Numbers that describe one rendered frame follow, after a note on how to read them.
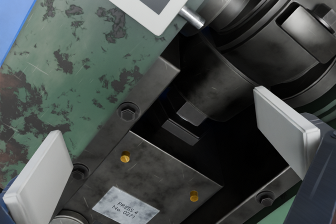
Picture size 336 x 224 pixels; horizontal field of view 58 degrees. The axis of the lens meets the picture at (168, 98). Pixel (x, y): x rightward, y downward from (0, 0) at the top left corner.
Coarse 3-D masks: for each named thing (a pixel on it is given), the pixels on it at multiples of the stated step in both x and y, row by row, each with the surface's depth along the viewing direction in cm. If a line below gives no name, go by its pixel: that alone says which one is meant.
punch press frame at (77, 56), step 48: (48, 0) 22; (96, 0) 22; (192, 0) 22; (48, 48) 23; (96, 48) 23; (144, 48) 23; (0, 96) 26; (48, 96) 26; (96, 96) 26; (0, 144) 28; (288, 192) 32
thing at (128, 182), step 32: (160, 96) 40; (160, 128) 37; (192, 128) 39; (128, 160) 34; (160, 160) 35; (192, 160) 37; (96, 192) 37; (128, 192) 37; (160, 192) 37; (192, 192) 37
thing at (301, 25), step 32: (288, 0) 26; (320, 0) 26; (256, 32) 28; (288, 32) 26; (320, 32) 26; (192, 64) 34; (224, 64) 32; (256, 64) 31; (288, 64) 29; (192, 96) 35; (224, 96) 34
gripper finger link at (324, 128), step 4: (304, 112) 17; (304, 116) 16; (308, 116) 16; (312, 116) 16; (308, 120) 16; (312, 120) 16; (316, 120) 16; (320, 120) 15; (316, 124) 15; (320, 124) 15; (324, 124) 15; (320, 128) 15; (324, 128) 15; (328, 128) 15; (332, 128) 14; (320, 132) 14; (324, 132) 14; (320, 136) 14; (320, 140) 14
